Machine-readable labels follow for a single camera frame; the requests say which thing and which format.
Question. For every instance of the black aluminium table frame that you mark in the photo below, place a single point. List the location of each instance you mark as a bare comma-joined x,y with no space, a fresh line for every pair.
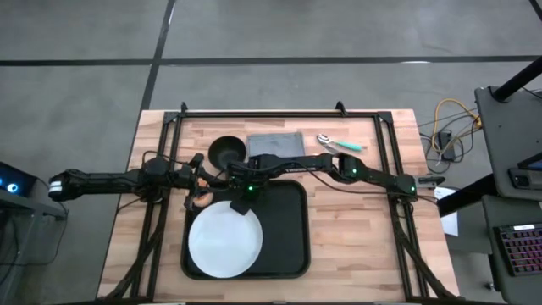
296,114

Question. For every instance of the grey cloth napkin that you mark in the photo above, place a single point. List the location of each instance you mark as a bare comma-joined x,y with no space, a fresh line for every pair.
275,144

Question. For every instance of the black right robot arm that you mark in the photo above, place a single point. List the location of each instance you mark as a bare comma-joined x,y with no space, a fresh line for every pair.
296,163

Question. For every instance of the black pole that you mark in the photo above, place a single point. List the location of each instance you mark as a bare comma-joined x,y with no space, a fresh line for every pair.
518,78

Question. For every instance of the black bowl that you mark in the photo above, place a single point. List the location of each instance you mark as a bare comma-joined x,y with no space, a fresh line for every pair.
224,150

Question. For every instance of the grey keyboard desk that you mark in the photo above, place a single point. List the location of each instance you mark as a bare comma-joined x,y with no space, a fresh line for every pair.
508,207

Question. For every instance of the black plastic tray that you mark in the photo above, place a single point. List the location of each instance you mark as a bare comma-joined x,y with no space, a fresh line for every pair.
283,237

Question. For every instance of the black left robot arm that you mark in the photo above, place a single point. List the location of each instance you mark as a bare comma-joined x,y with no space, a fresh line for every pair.
106,182

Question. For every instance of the white paper sheet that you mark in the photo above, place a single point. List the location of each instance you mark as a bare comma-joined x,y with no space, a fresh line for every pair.
451,222

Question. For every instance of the black power adapter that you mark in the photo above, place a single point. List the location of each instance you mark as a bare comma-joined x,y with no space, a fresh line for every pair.
445,140

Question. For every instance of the black handheld device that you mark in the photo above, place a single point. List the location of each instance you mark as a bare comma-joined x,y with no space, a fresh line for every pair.
523,180

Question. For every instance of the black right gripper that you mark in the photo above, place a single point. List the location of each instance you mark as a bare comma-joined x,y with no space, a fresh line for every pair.
250,173

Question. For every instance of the grey side table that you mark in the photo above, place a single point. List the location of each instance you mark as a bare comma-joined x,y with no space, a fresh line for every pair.
38,207

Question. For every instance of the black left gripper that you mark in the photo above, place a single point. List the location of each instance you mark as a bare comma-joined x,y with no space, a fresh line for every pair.
186,173

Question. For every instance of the backlit rainbow keyboard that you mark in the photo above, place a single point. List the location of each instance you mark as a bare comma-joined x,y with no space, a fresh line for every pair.
523,250

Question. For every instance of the orange plastic cup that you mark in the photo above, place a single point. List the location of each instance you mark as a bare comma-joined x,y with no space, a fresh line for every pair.
204,200

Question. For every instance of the white round plate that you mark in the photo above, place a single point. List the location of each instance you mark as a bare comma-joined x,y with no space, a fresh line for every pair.
224,241

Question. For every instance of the black computer with blue light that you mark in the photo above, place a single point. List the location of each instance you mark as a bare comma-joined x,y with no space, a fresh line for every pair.
17,180

